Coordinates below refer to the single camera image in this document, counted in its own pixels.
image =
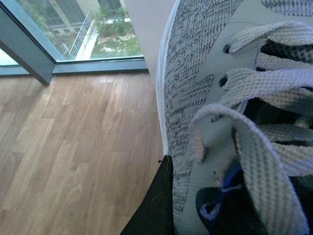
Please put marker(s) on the grey knit sneaker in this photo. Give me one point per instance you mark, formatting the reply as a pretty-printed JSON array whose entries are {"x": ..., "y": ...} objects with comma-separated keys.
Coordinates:
[{"x": 235, "y": 99}]

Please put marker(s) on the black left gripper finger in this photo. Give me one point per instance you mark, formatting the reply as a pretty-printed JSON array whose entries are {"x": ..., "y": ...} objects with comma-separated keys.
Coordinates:
[{"x": 154, "y": 216}]

